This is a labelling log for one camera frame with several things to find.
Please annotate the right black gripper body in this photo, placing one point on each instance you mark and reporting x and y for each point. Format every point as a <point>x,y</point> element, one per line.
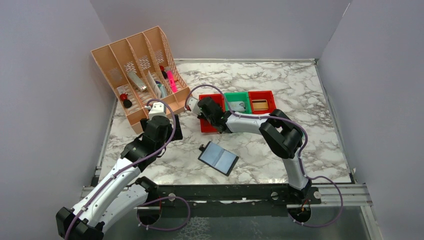
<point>201,116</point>

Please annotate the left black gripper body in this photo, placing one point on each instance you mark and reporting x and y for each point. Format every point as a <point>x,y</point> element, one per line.
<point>177,135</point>

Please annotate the black leather card holder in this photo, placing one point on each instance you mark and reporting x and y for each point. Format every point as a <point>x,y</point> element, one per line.
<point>217,158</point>

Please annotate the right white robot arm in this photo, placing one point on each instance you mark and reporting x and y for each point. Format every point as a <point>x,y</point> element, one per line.
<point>283,136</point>

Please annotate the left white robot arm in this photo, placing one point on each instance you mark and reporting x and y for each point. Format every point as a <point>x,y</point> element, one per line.
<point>122,189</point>

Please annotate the silver card in bin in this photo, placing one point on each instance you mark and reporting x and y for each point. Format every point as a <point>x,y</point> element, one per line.
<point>238,106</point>

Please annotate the gold card in bin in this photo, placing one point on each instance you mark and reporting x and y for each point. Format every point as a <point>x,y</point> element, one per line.
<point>259,105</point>

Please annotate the left red bin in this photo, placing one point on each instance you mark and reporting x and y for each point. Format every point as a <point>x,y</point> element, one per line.
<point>205,126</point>

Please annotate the red bin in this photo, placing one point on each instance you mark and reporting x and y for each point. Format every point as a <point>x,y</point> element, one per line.
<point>205,126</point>
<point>266,94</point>

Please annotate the green bin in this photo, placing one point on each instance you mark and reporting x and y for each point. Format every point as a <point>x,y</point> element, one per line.
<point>238,96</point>

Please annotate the pink highlighter marker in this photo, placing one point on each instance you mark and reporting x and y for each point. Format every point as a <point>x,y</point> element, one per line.
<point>171,81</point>

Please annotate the right red bin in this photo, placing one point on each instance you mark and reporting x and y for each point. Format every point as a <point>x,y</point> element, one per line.
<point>266,94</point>

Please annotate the red and black stamp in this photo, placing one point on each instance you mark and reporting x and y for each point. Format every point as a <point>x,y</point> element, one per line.
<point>125,100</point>

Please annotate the white paper pad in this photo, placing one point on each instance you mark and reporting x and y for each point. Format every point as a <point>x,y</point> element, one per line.
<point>152,81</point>

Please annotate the silver stapler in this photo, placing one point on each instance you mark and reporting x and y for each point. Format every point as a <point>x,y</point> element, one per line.
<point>137,81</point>

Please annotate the peach desk file organizer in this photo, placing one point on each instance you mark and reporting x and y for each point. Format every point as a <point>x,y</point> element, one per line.
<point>142,52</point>

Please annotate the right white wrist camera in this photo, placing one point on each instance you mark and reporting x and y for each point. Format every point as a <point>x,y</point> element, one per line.
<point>192,103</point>

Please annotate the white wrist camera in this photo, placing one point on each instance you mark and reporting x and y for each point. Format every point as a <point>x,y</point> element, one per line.
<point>192,103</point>
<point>156,109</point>

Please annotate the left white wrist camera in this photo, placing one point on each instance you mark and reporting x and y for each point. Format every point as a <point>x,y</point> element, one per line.
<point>156,109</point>

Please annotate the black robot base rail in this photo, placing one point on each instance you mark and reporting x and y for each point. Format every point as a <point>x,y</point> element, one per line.
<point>153,209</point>

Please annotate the aluminium frame rail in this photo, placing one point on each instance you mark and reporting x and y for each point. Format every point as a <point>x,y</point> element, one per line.
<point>320,195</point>

